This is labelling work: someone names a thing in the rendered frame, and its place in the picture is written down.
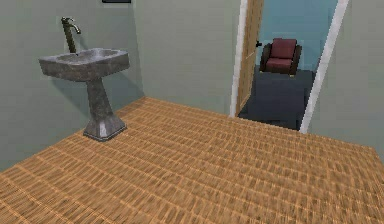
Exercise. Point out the dark bronze sink faucet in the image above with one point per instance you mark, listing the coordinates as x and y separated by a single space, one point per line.
69 35

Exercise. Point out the grey stone pedestal sink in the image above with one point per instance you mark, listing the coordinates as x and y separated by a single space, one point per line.
87 63

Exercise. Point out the light wooden room door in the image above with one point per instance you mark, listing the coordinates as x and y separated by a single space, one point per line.
248 56

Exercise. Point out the dark red armchair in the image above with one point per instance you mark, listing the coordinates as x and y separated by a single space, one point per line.
281 55

